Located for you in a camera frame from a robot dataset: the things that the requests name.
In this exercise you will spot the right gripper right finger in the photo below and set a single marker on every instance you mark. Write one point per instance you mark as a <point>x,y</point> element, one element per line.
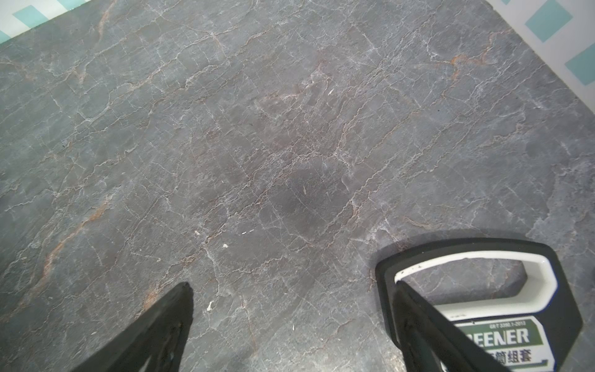
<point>429,341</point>

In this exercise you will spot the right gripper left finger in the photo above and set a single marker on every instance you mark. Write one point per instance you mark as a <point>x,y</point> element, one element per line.
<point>153,342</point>

